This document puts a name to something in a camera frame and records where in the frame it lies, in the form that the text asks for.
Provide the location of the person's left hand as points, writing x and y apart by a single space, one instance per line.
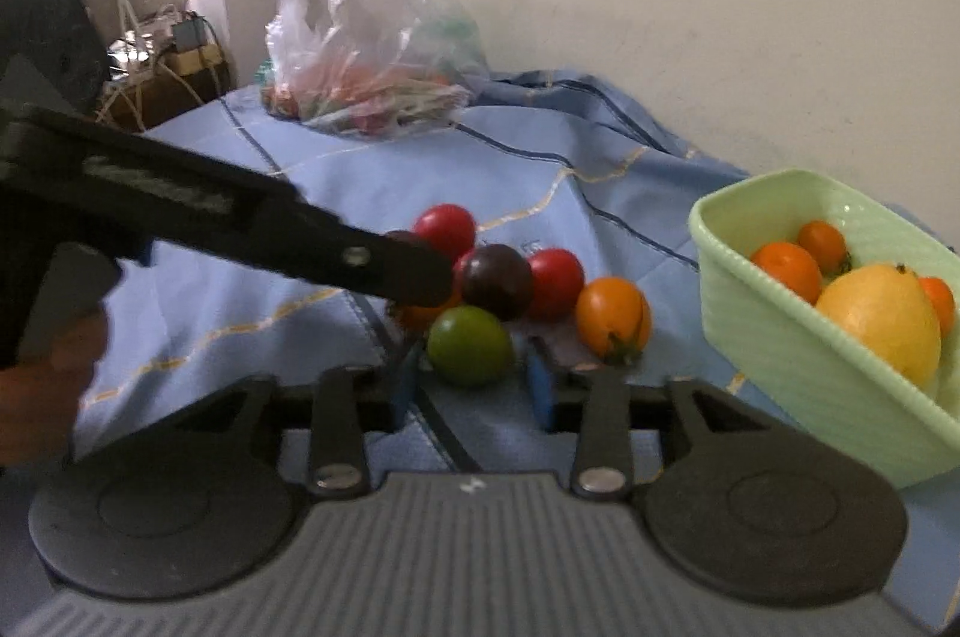
45 397

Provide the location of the green plastic basin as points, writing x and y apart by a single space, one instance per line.
780 367

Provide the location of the clear plastic bag of produce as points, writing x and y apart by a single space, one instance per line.
360 44

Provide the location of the green tomato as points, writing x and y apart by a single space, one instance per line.
470 346

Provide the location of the large yellow citrus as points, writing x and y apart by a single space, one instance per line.
885 322

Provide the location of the dark purple tomato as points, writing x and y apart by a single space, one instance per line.
496 280

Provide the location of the blue striped bed sheet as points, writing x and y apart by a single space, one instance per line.
315 194

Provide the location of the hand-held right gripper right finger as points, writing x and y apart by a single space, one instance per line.
540 385

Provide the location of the grey power adapter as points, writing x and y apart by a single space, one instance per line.
187 33

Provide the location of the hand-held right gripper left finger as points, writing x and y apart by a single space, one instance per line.
401 385

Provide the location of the cardboard box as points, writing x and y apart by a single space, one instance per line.
169 82

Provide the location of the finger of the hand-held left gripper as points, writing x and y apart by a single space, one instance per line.
360 258

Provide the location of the orange tangerine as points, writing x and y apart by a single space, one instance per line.
823 244
787 269
939 303

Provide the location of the orange tomato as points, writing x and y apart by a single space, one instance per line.
613 316
416 316

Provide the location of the red tomato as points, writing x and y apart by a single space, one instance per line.
556 283
445 229

